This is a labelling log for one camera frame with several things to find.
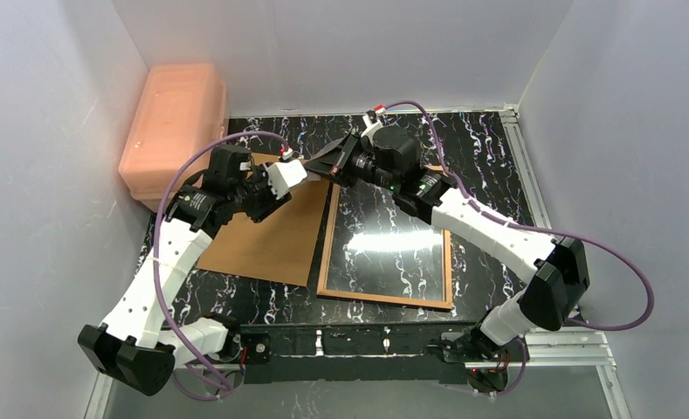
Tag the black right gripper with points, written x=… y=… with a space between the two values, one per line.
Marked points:
x=347 y=163

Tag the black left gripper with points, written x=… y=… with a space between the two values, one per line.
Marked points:
x=261 y=196

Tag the brown fibreboard backing board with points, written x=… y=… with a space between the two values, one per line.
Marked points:
x=278 y=249

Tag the clear acrylic sheet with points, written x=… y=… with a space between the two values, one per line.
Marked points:
x=387 y=254

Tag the wooden picture frame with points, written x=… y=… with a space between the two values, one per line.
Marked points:
x=387 y=248

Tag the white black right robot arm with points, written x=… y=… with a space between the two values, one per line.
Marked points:
x=554 y=269

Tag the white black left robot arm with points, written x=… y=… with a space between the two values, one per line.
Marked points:
x=135 y=344

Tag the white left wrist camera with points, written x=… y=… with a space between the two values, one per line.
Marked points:
x=284 y=176

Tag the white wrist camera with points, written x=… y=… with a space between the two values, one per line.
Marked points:
x=284 y=176
x=372 y=120

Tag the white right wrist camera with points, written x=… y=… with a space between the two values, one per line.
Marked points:
x=372 y=120

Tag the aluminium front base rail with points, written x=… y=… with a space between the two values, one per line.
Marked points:
x=568 y=347

